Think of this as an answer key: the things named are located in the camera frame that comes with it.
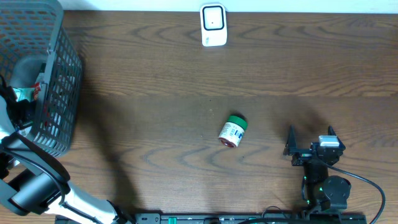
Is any red white snack packet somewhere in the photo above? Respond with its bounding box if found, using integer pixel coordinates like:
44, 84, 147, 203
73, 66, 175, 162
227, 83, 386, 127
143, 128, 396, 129
33, 72, 45, 100

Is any white barcode scanner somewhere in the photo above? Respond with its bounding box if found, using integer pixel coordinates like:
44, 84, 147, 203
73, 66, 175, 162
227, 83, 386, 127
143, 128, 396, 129
200, 3, 228, 47

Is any grey plastic mesh basket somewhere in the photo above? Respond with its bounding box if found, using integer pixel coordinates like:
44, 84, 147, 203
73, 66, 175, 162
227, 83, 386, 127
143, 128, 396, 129
1, 0, 83, 157

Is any light green snack packet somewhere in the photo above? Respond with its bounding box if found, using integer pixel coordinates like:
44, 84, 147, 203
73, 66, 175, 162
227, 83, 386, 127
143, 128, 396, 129
13, 88, 35, 102

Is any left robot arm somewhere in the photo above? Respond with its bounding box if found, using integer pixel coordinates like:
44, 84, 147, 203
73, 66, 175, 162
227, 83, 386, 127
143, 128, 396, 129
1, 86, 135, 223

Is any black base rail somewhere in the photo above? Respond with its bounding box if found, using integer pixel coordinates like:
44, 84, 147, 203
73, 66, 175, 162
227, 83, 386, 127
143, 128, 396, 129
55, 212, 368, 224

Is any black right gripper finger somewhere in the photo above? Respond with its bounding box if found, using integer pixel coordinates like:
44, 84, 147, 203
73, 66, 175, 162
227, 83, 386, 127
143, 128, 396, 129
328, 126, 346, 151
283, 125, 298, 156

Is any green lid white jar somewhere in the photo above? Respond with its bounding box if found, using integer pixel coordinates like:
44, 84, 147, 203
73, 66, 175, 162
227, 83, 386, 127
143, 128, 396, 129
218, 115, 248, 148

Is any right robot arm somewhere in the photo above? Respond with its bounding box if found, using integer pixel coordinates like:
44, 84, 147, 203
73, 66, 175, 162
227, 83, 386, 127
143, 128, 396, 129
283, 126, 351, 212

